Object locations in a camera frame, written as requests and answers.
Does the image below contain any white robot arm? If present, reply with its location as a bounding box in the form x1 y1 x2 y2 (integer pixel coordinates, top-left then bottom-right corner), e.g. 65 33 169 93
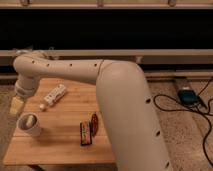
13 51 173 171

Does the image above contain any wooden table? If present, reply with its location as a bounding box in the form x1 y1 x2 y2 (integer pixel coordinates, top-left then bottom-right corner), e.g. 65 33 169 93
3 79 117 171

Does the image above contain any dark candy bar wrapper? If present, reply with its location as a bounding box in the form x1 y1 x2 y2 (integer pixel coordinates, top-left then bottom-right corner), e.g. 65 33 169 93
80 121 92 146

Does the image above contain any teal power adapter box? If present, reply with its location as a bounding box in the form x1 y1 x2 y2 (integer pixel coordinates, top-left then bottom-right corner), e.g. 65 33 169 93
178 89 199 105

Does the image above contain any white window ledge rail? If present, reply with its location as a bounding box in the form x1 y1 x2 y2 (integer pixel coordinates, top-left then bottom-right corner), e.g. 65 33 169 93
0 49 213 66

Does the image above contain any black floor cable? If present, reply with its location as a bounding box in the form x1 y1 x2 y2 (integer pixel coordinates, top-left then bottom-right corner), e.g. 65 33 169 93
152 78 213 168

